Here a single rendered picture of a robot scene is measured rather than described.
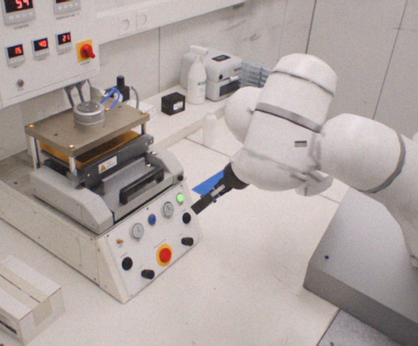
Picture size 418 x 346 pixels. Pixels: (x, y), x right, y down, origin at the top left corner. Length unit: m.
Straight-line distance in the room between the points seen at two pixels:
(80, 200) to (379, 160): 0.71
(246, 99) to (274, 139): 0.13
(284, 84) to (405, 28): 2.67
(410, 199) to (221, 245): 0.73
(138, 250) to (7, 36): 0.60
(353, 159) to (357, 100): 2.89
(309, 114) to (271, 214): 0.87
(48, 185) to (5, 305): 0.30
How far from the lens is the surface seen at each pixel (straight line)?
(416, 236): 0.86
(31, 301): 1.16
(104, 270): 1.21
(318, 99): 0.72
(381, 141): 0.71
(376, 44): 3.43
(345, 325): 1.28
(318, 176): 1.04
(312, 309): 1.28
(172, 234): 1.32
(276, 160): 0.70
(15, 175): 1.41
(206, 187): 1.63
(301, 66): 0.72
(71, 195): 1.18
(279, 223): 1.52
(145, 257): 1.26
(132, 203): 1.20
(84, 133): 1.21
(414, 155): 0.77
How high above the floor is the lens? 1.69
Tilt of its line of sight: 33 degrees down
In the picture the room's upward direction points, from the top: 5 degrees clockwise
